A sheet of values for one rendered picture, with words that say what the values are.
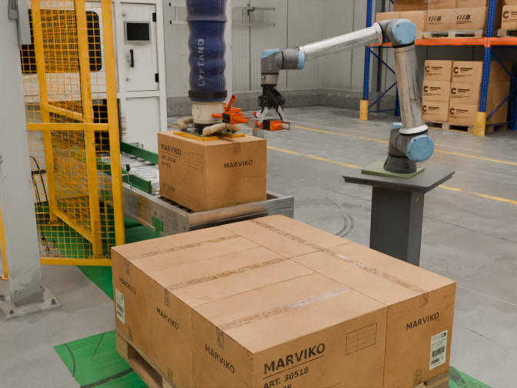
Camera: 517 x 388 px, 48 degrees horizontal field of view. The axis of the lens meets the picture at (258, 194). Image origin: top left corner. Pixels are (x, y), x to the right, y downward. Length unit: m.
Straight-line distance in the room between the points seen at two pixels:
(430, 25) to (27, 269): 9.03
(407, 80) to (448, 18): 7.95
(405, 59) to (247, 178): 1.06
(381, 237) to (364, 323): 1.39
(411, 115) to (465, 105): 7.73
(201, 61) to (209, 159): 0.57
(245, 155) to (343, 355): 1.49
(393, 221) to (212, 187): 1.05
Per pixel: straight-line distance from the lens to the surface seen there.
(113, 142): 3.65
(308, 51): 3.12
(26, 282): 3.62
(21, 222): 3.51
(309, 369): 2.06
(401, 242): 3.45
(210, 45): 3.35
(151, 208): 3.48
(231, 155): 3.22
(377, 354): 2.28
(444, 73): 11.13
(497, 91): 11.19
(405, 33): 3.09
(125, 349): 2.93
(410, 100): 3.16
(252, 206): 3.26
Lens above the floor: 1.46
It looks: 14 degrees down
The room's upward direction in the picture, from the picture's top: straight up
